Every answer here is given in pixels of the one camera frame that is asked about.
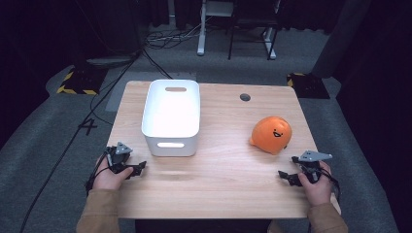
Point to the white plastic storage bin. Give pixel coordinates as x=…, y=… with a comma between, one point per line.
x=170, y=116

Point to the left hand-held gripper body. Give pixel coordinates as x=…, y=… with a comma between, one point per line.
x=119, y=158

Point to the black metal chair frame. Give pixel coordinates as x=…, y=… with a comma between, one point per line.
x=252, y=22

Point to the person's left hand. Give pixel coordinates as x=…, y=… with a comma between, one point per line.
x=108, y=179

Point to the orange round face toy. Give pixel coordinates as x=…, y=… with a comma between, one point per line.
x=270, y=134

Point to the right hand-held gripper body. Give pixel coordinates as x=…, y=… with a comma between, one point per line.
x=311, y=161

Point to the white desk leg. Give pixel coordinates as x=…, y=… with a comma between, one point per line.
x=202, y=29
x=270, y=45

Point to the black yellow striped base plate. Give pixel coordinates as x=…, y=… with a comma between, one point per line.
x=307, y=85
x=82, y=81

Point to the person's right hand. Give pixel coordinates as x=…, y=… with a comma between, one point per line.
x=319, y=191

